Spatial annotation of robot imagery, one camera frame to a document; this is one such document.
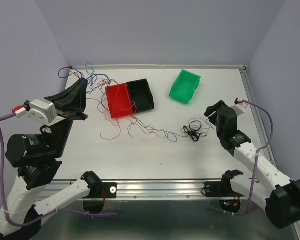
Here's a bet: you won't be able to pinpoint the aluminium front rail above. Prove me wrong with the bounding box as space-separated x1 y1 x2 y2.
31 177 297 201

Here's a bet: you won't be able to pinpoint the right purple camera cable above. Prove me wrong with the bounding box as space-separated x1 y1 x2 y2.
209 98 275 217

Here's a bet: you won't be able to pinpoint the red plastic bin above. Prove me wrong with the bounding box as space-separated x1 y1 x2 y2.
105 83 135 119

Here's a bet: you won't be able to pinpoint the green plastic bin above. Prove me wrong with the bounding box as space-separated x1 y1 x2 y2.
169 69 201 104

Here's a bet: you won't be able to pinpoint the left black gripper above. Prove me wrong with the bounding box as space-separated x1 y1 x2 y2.
48 76 93 156

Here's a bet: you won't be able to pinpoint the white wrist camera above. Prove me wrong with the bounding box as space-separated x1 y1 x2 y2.
231 102 248 117
28 98 58 126

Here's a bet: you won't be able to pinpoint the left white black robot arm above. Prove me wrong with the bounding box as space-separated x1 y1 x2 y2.
0 78 102 240

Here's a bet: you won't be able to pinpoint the black plastic bin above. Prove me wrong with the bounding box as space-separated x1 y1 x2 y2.
126 78 155 113

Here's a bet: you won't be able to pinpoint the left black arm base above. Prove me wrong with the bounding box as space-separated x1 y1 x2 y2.
81 171 118 199

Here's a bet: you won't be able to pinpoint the black thin wires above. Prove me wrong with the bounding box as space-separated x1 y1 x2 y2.
179 117 216 143

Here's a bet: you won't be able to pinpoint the blue thin wires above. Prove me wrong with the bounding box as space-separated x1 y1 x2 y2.
58 62 181 143

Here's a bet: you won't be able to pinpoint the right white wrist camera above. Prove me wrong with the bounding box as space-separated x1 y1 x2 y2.
231 102 248 117

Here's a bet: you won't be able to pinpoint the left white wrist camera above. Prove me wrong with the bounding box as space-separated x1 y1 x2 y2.
28 98 58 126

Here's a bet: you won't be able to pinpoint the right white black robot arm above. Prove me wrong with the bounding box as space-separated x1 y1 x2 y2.
201 99 300 229

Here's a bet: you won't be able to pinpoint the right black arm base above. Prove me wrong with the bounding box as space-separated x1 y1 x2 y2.
201 169 244 198

